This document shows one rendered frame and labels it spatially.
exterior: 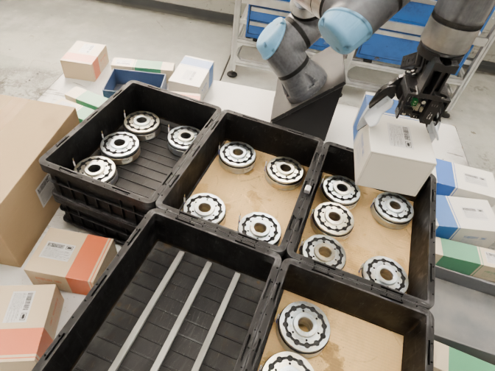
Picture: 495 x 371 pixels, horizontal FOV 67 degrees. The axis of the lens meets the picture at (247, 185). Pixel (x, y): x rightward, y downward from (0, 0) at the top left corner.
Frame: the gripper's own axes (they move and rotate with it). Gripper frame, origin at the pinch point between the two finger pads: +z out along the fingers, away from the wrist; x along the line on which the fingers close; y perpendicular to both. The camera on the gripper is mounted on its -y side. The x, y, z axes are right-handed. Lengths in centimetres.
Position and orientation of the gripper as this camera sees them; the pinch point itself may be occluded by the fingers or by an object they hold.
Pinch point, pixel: (392, 134)
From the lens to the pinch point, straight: 82.6
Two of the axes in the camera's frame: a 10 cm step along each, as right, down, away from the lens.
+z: -1.1, 6.7, 7.4
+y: -1.7, 7.2, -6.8
